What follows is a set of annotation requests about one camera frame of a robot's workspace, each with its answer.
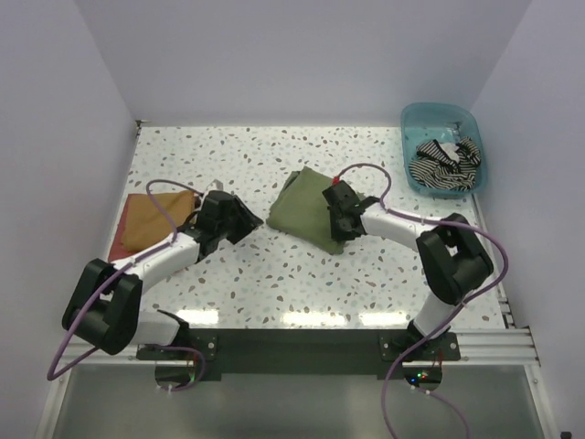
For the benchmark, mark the translucent blue plastic bin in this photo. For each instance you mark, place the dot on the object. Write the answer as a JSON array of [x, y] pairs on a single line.
[[424, 121]]

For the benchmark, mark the aluminium front frame rail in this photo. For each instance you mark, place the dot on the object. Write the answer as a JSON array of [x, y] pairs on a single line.
[[477, 347]]

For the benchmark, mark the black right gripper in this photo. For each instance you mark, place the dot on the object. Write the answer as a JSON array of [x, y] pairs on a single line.
[[336, 235]]

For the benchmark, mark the olive green tank top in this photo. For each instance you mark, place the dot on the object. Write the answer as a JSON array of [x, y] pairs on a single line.
[[300, 210]]

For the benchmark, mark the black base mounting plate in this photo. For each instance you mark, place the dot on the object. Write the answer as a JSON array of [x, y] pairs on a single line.
[[210, 354]]

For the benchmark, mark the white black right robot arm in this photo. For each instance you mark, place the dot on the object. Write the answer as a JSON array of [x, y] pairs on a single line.
[[453, 259]]

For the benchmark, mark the folded mustard orange tank top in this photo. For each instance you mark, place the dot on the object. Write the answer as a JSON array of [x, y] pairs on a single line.
[[151, 219]]

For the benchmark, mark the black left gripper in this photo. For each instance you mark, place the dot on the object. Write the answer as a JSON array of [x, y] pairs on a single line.
[[247, 219]]

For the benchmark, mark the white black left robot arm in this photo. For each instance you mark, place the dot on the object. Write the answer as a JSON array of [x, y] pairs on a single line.
[[105, 308]]

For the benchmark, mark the black white striped tank top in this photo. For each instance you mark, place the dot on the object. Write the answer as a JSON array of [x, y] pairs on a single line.
[[447, 166]]

